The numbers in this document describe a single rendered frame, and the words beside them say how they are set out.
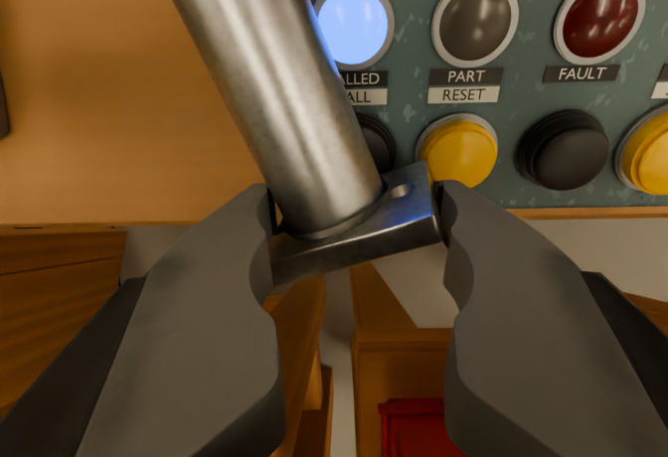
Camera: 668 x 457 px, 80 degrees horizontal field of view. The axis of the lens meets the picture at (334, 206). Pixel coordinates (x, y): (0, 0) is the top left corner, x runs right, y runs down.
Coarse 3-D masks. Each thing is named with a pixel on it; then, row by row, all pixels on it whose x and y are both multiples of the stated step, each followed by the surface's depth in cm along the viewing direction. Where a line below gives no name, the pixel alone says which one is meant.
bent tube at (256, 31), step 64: (192, 0) 9; (256, 0) 8; (256, 64) 9; (320, 64) 9; (256, 128) 10; (320, 128) 10; (320, 192) 10; (384, 192) 11; (320, 256) 10; (384, 256) 10
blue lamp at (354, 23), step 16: (336, 0) 11; (352, 0) 11; (368, 0) 11; (320, 16) 11; (336, 16) 11; (352, 16) 11; (368, 16) 11; (384, 16) 11; (336, 32) 11; (352, 32) 11; (368, 32) 11; (384, 32) 12; (336, 48) 12; (352, 48) 12; (368, 48) 12
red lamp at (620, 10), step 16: (576, 0) 11; (592, 0) 11; (608, 0) 11; (624, 0) 11; (576, 16) 11; (592, 16) 11; (608, 16) 11; (624, 16) 11; (576, 32) 11; (592, 32) 11; (608, 32) 11; (624, 32) 11; (576, 48) 12; (592, 48) 12; (608, 48) 12
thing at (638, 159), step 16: (640, 128) 13; (656, 128) 12; (640, 144) 13; (656, 144) 12; (624, 160) 13; (640, 160) 13; (656, 160) 13; (640, 176) 13; (656, 176) 13; (656, 192) 13
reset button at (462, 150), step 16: (448, 128) 13; (464, 128) 13; (480, 128) 13; (432, 144) 13; (448, 144) 13; (464, 144) 12; (480, 144) 13; (432, 160) 13; (448, 160) 13; (464, 160) 13; (480, 160) 13; (432, 176) 13; (448, 176) 13; (464, 176) 13; (480, 176) 13
